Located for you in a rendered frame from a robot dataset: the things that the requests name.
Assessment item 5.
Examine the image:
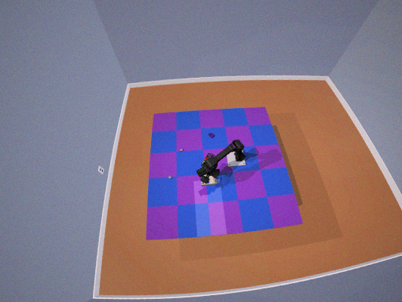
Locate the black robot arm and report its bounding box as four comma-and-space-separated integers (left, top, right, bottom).
196, 140, 245, 178

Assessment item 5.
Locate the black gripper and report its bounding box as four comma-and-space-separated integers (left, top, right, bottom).
200, 165, 218, 184

